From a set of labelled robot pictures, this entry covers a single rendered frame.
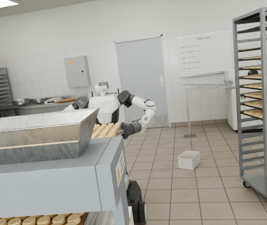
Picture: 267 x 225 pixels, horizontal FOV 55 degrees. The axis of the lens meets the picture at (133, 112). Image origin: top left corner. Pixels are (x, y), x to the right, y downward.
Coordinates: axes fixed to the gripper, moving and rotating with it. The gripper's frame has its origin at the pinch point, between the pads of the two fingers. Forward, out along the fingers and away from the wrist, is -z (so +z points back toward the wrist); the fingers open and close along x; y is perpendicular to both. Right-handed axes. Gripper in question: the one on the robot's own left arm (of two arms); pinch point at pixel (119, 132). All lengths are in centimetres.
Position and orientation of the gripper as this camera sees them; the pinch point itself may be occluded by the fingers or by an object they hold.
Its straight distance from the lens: 193.8
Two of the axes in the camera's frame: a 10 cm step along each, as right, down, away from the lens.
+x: -1.2, -9.8, -1.7
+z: 7.7, -2.0, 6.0
